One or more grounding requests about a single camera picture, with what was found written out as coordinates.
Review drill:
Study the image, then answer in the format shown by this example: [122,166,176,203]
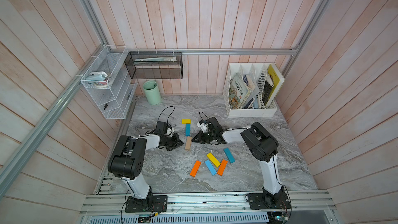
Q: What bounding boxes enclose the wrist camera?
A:
[197,117,222,133]
[154,121,173,136]

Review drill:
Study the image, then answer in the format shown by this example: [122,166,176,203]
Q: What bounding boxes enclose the white wire shelf rack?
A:
[81,45,137,119]

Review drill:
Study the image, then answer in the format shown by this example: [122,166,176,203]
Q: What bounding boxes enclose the yellow book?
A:
[263,63,285,108]

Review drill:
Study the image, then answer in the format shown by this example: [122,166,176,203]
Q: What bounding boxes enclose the white tape dispenser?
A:
[84,71,108,87]

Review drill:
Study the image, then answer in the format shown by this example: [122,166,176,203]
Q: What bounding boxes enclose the orange block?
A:
[190,161,201,177]
[217,159,228,176]

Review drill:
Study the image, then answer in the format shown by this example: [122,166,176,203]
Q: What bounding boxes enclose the white file organizer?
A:
[223,63,277,118]

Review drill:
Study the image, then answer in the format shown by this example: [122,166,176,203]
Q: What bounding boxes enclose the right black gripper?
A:
[191,131,216,144]

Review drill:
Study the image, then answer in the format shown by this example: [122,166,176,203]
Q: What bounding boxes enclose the papers in black basket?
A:
[133,57,178,65]

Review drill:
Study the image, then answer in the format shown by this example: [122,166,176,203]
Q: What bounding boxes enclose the teal block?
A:
[185,123,191,136]
[224,148,235,163]

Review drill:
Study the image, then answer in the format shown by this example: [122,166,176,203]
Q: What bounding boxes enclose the light blue block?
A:
[205,160,217,176]

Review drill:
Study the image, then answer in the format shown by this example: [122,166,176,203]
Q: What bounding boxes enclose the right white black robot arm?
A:
[192,122,282,196]

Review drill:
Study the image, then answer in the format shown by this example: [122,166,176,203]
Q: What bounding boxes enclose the grey blue books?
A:
[243,75,260,109]

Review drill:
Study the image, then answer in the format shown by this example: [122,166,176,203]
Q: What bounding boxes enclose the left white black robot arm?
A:
[107,133,183,200]

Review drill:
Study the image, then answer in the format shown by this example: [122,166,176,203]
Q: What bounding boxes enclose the short yellow block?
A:
[181,119,191,124]

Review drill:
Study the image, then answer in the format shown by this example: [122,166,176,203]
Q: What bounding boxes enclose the black mesh wall basket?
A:
[124,51,183,80]

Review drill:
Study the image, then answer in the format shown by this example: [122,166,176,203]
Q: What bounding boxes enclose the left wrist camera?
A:
[154,121,173,136]

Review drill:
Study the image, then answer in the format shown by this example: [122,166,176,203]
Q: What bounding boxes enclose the long yellow block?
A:
[207,152,221,168]

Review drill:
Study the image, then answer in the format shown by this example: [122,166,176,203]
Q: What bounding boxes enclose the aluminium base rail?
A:
[79,190,337,216]

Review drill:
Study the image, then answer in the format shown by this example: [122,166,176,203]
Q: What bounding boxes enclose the mint green cup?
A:
[143,80,161,105]

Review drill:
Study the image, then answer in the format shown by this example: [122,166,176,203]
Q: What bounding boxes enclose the natural wood block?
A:
[185,136,192,150]

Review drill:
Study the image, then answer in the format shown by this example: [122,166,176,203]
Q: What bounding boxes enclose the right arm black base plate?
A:
[246,192,291,209]

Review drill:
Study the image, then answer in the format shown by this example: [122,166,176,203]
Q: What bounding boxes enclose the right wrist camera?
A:
[197,117,222,133]

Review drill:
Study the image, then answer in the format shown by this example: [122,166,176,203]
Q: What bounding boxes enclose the illustrated children's book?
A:
[229,73,251,110]

